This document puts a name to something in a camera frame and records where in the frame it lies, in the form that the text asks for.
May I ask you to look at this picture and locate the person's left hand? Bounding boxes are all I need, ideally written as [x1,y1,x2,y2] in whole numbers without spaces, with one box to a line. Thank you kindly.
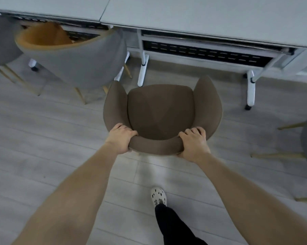
[105,123,139,155]

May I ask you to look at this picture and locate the person's right hand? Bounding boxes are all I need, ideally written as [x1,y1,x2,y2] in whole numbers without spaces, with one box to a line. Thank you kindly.
[177,127,212,164]

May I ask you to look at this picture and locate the orange upholstered chair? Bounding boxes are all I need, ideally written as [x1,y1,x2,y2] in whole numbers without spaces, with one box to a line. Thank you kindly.
[14,21,133,105]

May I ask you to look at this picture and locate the person's right forearm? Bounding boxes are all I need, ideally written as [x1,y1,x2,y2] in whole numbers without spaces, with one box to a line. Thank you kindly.
[194,152,307,245]

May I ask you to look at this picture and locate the person's left forearm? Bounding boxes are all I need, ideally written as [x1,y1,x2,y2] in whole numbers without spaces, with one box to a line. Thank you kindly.
[12,142,121,245]

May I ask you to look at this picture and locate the white right clog shoe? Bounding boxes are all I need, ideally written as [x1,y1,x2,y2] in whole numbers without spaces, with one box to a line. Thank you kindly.
[151,186,167,208]

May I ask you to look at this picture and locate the black trousers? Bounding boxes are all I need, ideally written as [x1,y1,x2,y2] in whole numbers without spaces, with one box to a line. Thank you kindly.
[154,203,208,245]

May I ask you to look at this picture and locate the light grey table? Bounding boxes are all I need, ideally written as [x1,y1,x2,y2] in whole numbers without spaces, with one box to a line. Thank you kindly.
[100,0,307,111]
[0,0,130,82]

